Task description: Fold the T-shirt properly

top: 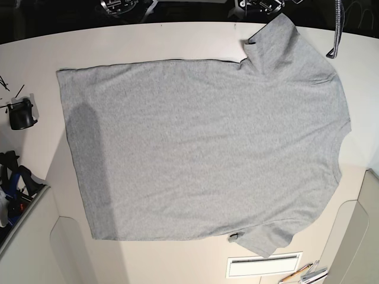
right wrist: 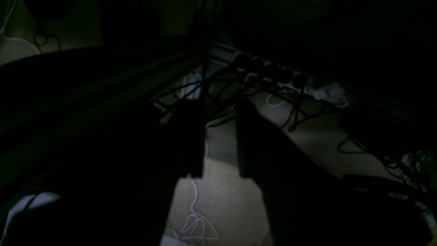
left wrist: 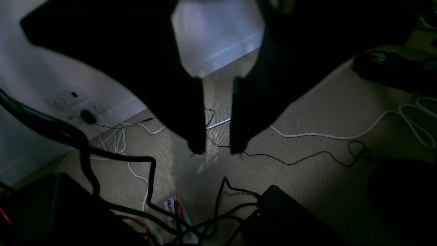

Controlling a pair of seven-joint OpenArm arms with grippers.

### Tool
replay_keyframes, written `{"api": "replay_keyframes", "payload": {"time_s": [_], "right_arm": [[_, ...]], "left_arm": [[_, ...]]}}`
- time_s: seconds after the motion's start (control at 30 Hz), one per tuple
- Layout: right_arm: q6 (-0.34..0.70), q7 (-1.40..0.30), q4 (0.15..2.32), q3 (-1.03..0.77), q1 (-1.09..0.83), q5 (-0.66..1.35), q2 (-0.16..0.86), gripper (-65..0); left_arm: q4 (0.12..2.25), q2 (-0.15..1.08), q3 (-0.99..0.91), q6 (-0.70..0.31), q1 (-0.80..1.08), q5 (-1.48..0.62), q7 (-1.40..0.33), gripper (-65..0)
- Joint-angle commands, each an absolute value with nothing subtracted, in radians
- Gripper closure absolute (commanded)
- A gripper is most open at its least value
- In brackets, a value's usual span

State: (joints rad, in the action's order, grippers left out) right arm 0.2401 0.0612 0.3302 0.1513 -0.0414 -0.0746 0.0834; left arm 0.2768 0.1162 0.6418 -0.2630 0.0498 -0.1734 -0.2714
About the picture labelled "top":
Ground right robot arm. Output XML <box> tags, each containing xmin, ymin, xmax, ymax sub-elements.
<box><xmin>100</xmin><ymin>0</ymin><xmax>158</xmax><ymax>17</ymax></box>

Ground grey T-shirt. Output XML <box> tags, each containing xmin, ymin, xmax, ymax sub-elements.
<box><xmin>57</xmin><ymin>15</ymin><xmax>351</xmax><ymax>257</ymax></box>

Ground black cable ties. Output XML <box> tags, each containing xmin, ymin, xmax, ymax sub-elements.
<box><xmin>0</xmin><ymin>76</ymin><xmax>25</xmax><ymax>98</ymax></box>

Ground wooden pencil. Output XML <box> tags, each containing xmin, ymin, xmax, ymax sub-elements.
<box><xmin>278</xmin><ymin>263</ymin><xmax>313</xmax><ymax>283</ymax></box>

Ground black and blue tools pile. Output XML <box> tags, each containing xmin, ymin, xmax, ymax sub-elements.
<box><xmin>1</xmin><ymin>150</ymin><xmax>45</xmax><ymax>227</ymax></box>

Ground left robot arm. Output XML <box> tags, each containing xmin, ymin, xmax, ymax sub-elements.
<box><xmin>228</xmin><ymin>0</ymin><xmax>285</xmax><ymax>19</ymax></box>

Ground white rectangular slot plate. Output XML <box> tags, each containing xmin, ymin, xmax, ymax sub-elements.
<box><xmin>226</xmin><ymin>251</ymin><xmax>303</xmax><ymax>279</ymax></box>

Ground braided grey camera cable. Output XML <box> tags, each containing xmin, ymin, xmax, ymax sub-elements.
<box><xmin>326</xmin><ymin>0</ymin><xmax>344</xmax><ymax>59</ymax></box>

